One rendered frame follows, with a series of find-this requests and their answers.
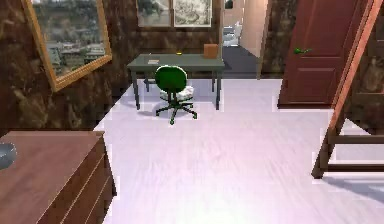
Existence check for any pale framed wall picture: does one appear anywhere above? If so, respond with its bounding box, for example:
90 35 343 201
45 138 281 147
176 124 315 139
172 0 213 28

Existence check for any dark red room door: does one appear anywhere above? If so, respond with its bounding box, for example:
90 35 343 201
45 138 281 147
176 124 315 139
277 0 369 110

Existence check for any wood framed landscape picture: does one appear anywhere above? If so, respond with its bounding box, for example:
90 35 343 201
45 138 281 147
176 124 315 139
21 0 113 93

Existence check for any grey bowl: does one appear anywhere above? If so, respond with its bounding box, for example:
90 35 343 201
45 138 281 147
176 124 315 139
0 142 18 171

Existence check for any white toilet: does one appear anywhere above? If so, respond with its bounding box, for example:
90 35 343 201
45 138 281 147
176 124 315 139
222 21 243 48

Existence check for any brown chest of drawers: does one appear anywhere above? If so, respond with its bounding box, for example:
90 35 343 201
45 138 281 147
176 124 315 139
0 130 118 224

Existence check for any green office chair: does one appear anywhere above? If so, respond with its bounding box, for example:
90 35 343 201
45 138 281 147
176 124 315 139
154 65 198 126

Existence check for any brown cardboard box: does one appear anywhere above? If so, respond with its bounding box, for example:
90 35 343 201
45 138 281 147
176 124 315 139
203 43 219 60

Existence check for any grey framed wall picture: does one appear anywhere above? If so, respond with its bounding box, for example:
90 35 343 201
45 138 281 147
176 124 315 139
136 0 173 28

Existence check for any dark green desk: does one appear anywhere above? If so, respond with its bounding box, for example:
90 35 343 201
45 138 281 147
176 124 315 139
126 53 226 111

